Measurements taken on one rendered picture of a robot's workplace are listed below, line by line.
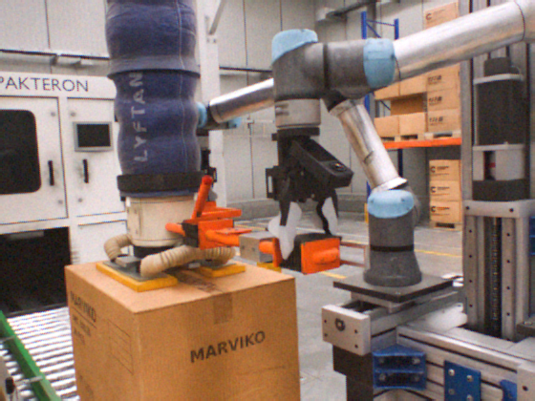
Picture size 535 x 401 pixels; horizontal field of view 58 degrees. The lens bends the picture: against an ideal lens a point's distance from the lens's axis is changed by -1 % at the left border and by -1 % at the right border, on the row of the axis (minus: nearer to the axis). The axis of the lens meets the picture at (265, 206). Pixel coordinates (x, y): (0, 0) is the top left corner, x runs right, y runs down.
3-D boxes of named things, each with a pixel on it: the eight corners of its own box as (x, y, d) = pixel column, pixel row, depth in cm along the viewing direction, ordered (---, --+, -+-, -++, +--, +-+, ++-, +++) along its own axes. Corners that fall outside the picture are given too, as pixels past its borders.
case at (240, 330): (75, 394, 148) (64, 265, 144) (194, 359, 170) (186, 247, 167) (150, 502, 98) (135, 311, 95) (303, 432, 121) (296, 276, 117)
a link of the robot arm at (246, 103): (341, 88, 125) (185, 137, 146) (352, 93, 134) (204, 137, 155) (331, 44, 124) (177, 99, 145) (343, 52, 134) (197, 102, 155)
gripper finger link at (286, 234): (269, 256, 82) (284, 203, 83) (290, 261, 77) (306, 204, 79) (254, 251, 80) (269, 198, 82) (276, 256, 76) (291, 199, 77)
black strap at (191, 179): (106, 189, 132) (105, 175, 131) (184, 184, 145) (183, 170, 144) (135, 192, 113) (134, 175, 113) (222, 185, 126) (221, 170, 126)
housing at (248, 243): (238, 258, 93) (236, 234, 92) (267, 253, 97) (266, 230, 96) (258, 263, 87) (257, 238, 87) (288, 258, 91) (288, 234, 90)
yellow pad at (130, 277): (95, 269, 137) (94, 252, 136) (129, 264, 142) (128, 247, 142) (137, 293, 109) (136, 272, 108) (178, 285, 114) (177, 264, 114)
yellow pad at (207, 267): (158, 260, 147) (157, 243, 147) (188, 255, 153) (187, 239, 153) (212, 279, 120) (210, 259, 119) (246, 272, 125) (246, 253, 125)
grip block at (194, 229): (181, 245, 110) (179, 220, 110) (219, 240, 116) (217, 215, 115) (198, 250, 103) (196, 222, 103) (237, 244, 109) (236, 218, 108)
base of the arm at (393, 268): (388, 270, 140) (387, 236, 139) (434, 279, 128) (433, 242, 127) (351, 280, 131) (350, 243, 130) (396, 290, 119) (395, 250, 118)
